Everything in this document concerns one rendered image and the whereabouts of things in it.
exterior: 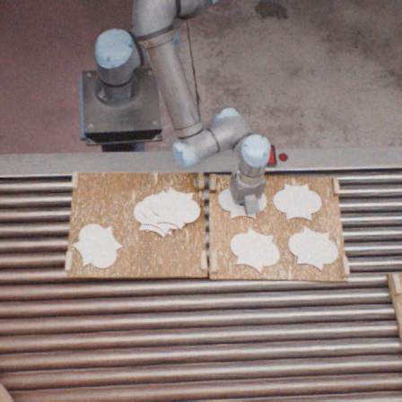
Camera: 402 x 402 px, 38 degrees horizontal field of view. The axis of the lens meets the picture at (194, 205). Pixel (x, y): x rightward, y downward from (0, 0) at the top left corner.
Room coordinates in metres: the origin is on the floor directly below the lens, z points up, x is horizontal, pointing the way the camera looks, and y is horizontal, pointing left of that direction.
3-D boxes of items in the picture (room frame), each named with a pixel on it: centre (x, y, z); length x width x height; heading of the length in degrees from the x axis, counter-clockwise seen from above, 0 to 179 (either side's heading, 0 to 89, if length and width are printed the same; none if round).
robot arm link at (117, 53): (1.22, 0.29, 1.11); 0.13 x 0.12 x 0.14; 127
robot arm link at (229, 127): (0.92, -0.07, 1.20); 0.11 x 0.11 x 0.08; 37
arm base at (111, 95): (1.21, 0.30, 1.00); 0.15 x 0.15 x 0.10
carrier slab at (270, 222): (0.78, -0.26, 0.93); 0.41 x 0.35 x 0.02; 95
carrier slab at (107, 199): (0.74, 0.16, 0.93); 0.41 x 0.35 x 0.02; 97
